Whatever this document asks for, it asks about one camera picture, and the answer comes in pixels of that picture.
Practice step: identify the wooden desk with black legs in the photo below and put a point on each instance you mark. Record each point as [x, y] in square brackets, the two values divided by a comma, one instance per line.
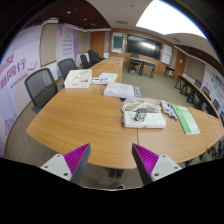
[143, 61]

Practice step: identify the bright ceiling light panel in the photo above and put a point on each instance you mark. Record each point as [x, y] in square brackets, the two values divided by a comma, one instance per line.
[166, 18]

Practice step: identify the row of black office chairs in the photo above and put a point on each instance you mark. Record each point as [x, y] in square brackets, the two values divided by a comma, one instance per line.
[91, 57]
[206, 91]

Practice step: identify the purple wall banner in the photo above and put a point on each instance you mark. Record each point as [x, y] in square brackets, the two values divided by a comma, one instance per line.
[66, 43]

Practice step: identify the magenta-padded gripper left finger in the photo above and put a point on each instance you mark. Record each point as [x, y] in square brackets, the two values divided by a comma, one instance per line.
[78, 160]

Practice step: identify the green wall board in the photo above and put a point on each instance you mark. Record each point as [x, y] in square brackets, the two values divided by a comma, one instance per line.
[117, 42]

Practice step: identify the red-capped whiteboard marker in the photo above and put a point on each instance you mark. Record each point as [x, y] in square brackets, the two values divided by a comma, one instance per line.
[169, 112]

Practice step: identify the small dark side table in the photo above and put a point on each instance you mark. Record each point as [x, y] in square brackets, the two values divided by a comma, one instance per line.
[169, 68]

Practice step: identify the black desk chair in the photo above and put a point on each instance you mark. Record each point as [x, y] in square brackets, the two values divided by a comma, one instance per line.
[134, 56]

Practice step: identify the white paper sheets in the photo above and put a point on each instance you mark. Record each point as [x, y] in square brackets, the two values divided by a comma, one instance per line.
[108, 77]

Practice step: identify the black mesh office chair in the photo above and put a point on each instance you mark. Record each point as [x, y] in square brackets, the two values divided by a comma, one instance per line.
[66, 66]
[40, 86]

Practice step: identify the white wall board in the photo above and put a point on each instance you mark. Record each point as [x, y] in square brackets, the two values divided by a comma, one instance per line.
[166, 54]

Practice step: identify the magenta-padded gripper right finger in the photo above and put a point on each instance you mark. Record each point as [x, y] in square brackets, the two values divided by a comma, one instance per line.
[146, 160]

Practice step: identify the small blue-white packet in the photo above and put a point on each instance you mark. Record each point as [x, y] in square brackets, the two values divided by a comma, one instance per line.
[99, 80]

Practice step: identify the wooden door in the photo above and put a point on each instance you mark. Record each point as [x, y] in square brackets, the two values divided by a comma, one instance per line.
[180, 63]
[97, 43]

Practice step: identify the white and maroon book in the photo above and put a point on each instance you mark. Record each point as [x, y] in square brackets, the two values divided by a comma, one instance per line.
[121, 90]

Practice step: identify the colourful wall pictures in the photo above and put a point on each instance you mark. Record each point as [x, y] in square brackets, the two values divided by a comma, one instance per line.
[215, 83]

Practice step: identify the white remote control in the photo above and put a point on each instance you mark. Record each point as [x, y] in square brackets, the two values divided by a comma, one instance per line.
[165, 106]

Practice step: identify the large black wall screen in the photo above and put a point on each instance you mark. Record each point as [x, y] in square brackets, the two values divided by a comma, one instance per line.
[144, 46]

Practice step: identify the green booklet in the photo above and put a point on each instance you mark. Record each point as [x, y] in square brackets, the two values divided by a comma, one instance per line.
[186, 119]

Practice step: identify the long wooden conference table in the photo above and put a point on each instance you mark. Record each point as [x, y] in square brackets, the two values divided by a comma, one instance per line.
[193, 88]

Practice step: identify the white power strip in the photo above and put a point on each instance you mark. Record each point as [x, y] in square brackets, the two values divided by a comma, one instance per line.
[155, 120]

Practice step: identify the blue-capped whiteboard marker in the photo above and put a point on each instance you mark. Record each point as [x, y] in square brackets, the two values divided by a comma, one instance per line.
[174, 115]
[171, 110]

